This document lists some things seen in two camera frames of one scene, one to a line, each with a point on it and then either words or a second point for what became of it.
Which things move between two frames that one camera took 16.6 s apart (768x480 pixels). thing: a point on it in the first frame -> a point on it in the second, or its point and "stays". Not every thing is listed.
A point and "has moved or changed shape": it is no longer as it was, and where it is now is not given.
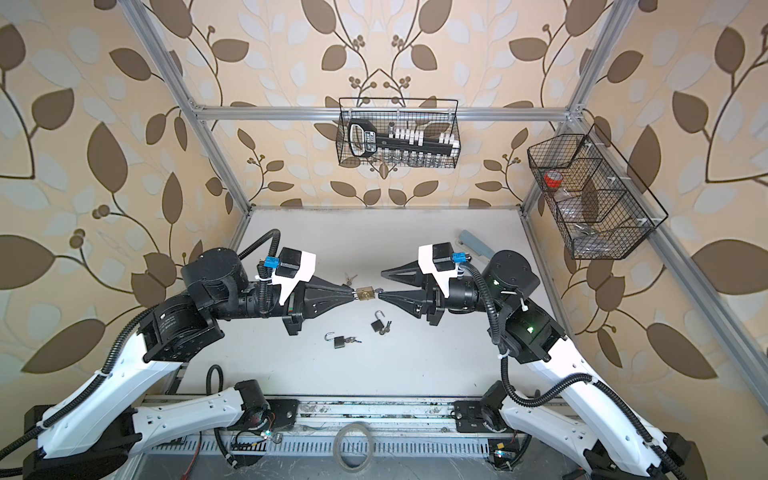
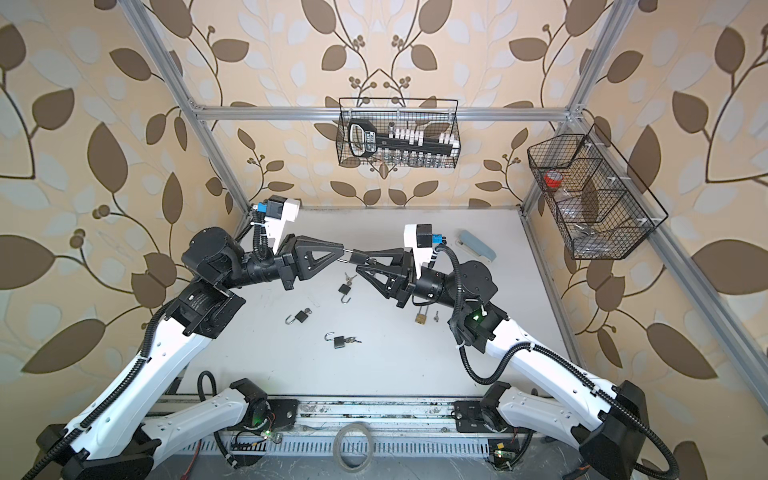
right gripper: (432, 301) -> (402, 292)
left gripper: (302, 298) -> (292, 260)
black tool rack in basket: (364, 140) stays
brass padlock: (365, 293) has moved or changed shape
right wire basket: (602, 207) stays
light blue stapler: (472, 242) stays
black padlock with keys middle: (378, 325) -> (349, 256)
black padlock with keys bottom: (340, 341) stays
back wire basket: (393, 132) stays
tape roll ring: (338, 441) stays
